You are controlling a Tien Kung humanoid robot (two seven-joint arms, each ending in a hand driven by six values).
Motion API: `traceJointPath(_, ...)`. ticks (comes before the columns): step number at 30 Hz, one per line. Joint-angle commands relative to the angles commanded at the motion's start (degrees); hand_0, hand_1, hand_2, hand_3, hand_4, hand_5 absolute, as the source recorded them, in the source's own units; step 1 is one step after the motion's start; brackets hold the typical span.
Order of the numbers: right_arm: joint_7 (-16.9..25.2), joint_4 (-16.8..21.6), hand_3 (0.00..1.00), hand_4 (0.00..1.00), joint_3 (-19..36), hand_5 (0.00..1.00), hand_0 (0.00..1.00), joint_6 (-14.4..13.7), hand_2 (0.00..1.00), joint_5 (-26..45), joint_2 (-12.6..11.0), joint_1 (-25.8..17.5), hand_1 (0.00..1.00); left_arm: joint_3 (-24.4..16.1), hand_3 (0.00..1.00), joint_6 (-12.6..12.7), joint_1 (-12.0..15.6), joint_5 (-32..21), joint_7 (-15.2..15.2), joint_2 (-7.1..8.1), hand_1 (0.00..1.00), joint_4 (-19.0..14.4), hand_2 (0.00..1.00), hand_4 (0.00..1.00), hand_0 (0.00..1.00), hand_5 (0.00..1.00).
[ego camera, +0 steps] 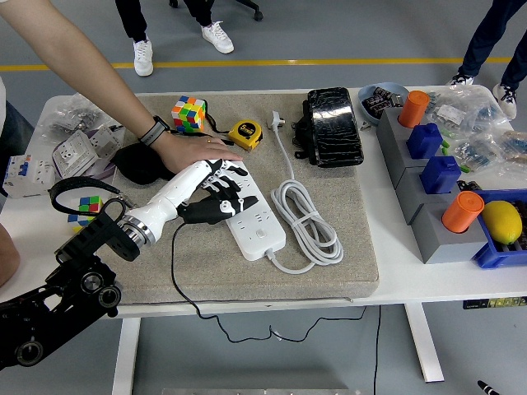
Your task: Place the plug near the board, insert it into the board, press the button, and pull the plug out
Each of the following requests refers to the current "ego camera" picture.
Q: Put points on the orange cylinder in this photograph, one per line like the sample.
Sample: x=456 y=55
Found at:
x=463 y=212
x=413 y=108

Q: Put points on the person's left hand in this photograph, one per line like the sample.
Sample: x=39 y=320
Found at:
x=189 y=149

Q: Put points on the clear bag with blue parts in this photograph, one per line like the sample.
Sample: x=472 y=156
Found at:
x=473 y=152

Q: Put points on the black plastic holder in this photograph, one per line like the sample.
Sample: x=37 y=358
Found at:
x=302 y=131

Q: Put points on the grey block base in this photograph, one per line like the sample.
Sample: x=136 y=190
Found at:
x=401 y=164
x=389 y=131
x=449 y=249
x=411 y=193

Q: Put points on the white circuit breaker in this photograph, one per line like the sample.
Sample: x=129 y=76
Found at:
x=29 y=177

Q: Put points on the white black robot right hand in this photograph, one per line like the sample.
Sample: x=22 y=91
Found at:
x=486 y=388

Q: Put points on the clear bag with labelled parts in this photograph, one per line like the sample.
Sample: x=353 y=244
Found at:
x=461 y=107

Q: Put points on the small colourful puzzle cube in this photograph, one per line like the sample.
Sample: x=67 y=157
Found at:
x=90 y=204

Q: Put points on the person's right forearm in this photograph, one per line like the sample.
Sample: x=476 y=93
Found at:
x=8 y=255

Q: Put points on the large white socket panel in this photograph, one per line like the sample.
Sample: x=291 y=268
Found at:
x=72 y=153

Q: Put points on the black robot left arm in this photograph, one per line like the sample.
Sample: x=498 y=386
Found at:
x=103 y=234

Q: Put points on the clear bag of screws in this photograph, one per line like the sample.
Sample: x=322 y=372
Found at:
x=74 y=115

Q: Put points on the blue plastic bin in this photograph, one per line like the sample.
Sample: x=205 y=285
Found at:
x=494 y=255

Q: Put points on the small metal clip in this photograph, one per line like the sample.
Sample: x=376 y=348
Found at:
x=365 y=125

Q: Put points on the white table leg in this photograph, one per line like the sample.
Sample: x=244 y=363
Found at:
x=424 y=349
x=125 y=354

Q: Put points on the white power strip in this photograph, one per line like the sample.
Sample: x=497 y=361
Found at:
x=257 y=230

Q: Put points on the person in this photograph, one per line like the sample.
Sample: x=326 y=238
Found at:
x=131 y=20
x=12 y=121
x=490 y=33

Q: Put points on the yellow lemon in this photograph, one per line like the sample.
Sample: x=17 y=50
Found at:
x=502 y=222

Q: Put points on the black cloth pouch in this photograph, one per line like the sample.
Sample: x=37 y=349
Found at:
x=136 y=164

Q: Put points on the black grey wristwatch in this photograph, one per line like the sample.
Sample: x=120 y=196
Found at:
x=154 y=129

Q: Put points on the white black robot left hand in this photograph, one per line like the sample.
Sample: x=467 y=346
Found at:
x=181 y=189

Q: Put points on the light blue bowl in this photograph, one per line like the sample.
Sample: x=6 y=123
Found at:
x=364 y=109

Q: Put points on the black electronic parts heap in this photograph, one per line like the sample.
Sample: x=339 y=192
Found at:
x=381 y=100

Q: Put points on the glossy black case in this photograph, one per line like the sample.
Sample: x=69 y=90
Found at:
x=335 y=127

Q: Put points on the small black connector parts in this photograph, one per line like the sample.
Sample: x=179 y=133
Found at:
x=467 y=186

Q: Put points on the large colourful puzzle cube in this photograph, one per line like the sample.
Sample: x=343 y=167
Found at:
x=188 y=113

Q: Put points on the black table control panel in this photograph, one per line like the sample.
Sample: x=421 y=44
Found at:
x=494 y=303

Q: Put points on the blue block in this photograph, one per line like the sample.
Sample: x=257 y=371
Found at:
x=440 y=175
x=424 y=142

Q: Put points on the black power adapter plug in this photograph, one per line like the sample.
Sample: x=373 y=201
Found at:
x=214 y=218

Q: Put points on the black chair base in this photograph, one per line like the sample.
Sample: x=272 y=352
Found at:
x=257 y=15

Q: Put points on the clear bag with brown parts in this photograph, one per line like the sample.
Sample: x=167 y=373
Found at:
x=514 y=144

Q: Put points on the person's left forearm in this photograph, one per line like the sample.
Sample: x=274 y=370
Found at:
x=74 y=61

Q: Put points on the grey-brown mat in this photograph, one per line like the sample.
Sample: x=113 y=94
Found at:
x=206 y=280

